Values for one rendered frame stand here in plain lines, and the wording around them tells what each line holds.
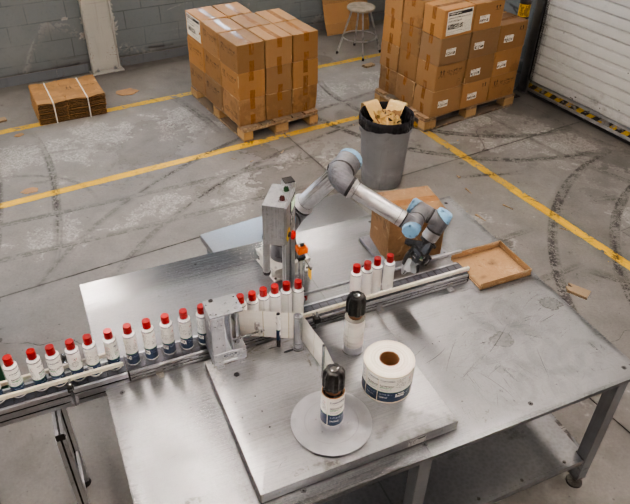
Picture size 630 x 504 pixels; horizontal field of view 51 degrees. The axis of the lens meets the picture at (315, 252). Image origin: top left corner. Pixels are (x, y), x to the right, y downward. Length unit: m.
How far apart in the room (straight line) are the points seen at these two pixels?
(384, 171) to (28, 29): 4.12
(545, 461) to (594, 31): 4.56
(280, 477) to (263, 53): 4.27
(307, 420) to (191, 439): 0.44
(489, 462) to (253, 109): 3.90
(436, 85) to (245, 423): 4.41
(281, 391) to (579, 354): 1.31
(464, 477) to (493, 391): 0.61
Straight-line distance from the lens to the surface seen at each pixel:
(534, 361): 3.02
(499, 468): 3.39
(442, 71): 6.33
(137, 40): 8.02
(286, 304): 2.87
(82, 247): 5.05
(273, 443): 2.51
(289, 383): 2.69
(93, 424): 3.84
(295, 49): 6.16
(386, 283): 3.08
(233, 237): 3.52
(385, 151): 5.31
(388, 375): 2.55
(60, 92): 7.02
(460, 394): 2.80
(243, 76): 5.98
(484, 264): 3.46
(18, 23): 7.69
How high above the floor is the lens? 2.90
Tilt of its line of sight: 37 degrees down
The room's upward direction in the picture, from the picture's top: 1 degrees clockwise
